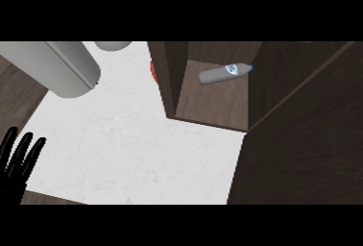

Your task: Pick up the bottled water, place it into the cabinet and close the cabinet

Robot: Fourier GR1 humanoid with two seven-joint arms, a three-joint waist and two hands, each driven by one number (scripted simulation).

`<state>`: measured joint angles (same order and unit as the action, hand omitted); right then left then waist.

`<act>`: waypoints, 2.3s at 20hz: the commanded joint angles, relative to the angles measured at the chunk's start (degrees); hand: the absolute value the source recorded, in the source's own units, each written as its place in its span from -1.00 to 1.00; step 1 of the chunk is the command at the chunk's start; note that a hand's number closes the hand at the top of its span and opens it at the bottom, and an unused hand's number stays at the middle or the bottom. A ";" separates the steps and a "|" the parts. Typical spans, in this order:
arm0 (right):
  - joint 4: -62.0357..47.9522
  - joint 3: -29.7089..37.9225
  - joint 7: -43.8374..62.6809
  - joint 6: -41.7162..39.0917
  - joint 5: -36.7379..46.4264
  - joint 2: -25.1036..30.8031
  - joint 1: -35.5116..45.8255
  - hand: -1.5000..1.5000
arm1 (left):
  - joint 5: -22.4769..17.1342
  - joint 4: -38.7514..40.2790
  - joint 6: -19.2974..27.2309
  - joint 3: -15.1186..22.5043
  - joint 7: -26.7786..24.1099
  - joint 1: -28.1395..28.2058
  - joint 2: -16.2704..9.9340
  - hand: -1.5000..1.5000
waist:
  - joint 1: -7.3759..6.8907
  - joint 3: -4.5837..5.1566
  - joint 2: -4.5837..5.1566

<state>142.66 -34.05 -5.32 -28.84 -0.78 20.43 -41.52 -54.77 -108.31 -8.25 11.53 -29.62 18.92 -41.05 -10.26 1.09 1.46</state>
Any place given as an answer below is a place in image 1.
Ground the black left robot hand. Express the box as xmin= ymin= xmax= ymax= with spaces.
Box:
xmin=0 ymin=126 xmax=48 ymax=206

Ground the dark wooden cabinet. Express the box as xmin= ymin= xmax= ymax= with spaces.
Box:
xmin=146 ymin=41 xmax=348 ymax=133

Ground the clear plastic water bottle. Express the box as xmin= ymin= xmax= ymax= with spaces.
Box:
xmin=197 ymin=62 xmax=255 ymax=86

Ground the dark wooden cabinet door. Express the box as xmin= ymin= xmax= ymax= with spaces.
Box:
xmin=226 ymin=41 xmax=363 ymax=206

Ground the orange red object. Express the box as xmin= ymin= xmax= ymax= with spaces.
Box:
xmin=149 ymin=60 xmax=159 ymax=83

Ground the small pale grey rounded object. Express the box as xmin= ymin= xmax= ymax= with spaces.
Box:
xmin=93 ymin=41 xmax=133 ymax=52

